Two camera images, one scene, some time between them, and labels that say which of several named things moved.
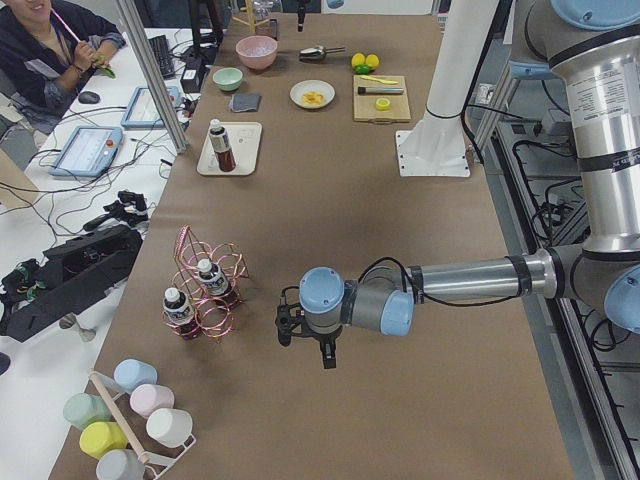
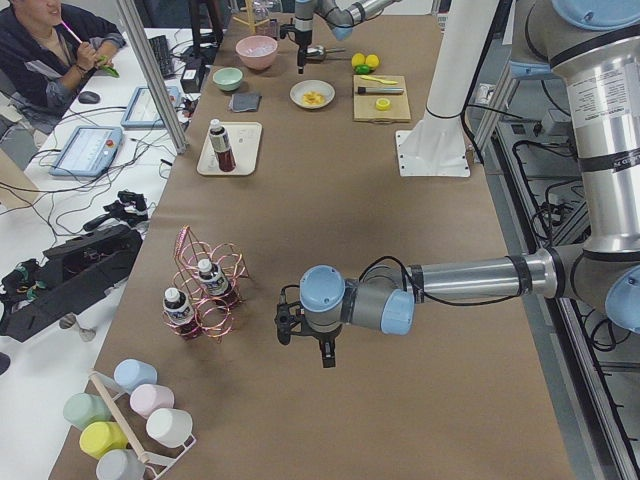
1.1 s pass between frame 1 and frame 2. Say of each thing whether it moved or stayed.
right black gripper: moved
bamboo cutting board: stayed
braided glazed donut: stayed
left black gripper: stayed
